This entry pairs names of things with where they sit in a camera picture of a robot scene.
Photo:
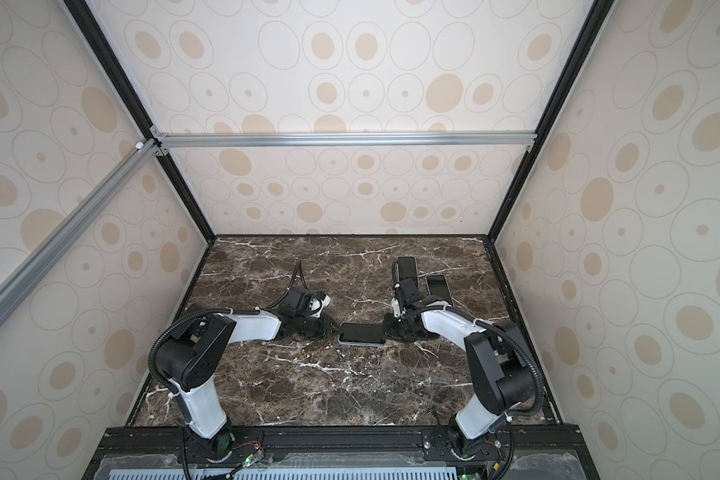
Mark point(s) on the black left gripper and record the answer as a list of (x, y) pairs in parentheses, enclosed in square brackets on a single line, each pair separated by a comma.
[(325, 327)]

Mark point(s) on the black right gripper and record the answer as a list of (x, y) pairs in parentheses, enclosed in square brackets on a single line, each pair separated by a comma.
[(388, 322)]

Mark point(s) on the light blue case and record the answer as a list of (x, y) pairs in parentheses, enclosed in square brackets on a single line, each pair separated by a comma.
[(363, 342)]

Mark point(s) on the blue-edged phone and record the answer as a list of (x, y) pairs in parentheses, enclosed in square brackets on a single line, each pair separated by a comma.
[(438, 286)]

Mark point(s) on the white-edged phone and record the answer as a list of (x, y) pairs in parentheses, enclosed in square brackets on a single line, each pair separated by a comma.
[(406, 269)]

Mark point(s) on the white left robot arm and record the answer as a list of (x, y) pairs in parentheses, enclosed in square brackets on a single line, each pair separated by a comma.
[(186, 355)]

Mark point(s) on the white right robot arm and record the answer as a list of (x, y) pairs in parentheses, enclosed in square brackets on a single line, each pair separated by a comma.
[(506, 381)]

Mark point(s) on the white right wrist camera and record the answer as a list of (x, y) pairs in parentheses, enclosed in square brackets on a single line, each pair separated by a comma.
[(406, 297)]

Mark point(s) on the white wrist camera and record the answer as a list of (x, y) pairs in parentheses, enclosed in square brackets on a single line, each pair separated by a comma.
[(406, 297), (306, 303)]

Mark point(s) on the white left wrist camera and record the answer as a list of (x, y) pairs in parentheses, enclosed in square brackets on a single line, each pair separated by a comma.
[(306, 303)]

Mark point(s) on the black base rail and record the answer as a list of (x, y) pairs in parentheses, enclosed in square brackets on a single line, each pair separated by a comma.
[(347, 452)]

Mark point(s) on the horizontal aluminium frame bar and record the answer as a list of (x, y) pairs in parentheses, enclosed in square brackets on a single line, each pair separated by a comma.
[(361, 139)]

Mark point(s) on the diagonal aluminium frame bar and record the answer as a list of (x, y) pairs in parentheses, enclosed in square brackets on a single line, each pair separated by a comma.
[(15, 289)]

